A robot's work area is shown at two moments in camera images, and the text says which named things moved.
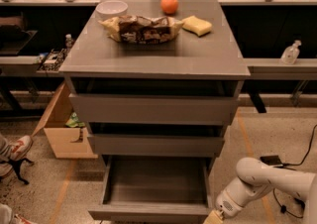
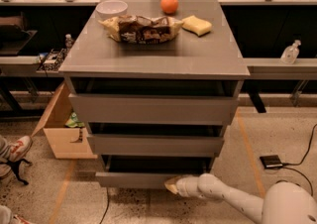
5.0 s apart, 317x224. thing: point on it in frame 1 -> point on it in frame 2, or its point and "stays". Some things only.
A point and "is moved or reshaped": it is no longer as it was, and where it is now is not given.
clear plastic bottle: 68,40 stays
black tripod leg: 15,164 stays
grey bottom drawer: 155,188 is moved or reshaped
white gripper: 225,202 -> 183,186
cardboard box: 64,142 stays
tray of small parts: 53,59 stays
